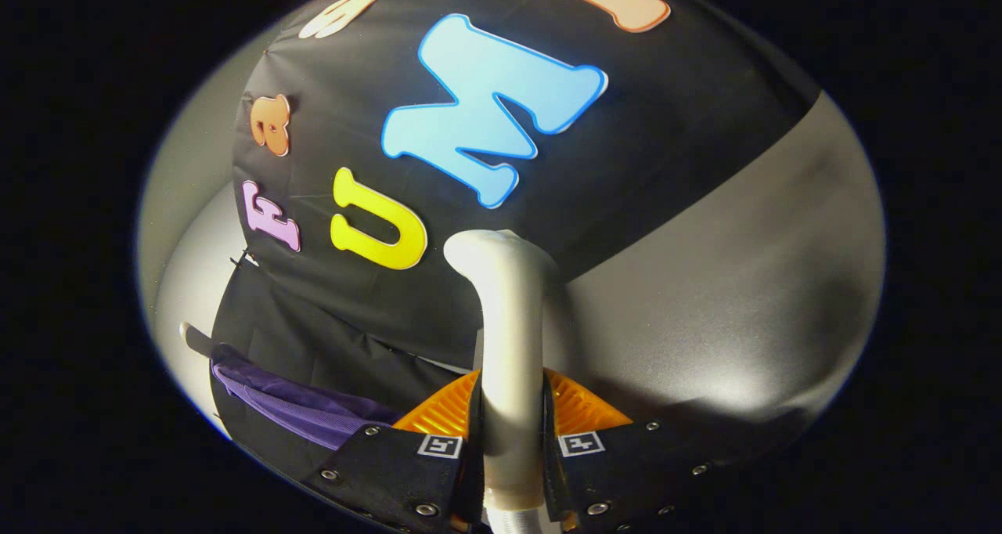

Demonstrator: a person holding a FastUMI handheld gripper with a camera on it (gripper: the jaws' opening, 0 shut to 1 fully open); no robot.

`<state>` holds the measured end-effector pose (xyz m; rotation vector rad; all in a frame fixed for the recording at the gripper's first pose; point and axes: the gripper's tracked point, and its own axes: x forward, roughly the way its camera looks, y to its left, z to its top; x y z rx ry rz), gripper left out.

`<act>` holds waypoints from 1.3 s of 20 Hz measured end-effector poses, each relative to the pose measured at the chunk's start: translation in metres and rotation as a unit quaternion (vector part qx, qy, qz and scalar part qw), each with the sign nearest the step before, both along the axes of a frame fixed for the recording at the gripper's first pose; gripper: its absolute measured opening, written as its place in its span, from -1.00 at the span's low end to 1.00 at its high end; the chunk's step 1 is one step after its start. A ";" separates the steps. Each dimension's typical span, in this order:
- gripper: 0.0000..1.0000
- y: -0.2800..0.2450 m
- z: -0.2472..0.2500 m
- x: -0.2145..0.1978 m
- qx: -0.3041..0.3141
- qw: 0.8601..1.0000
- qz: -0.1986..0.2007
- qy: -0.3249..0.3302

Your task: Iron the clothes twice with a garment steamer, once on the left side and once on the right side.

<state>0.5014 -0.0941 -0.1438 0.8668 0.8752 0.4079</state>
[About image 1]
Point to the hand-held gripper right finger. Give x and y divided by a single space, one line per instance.
626 471

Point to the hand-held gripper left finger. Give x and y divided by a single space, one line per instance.
391 479

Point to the white garment steamer head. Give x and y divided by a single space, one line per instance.
509 362

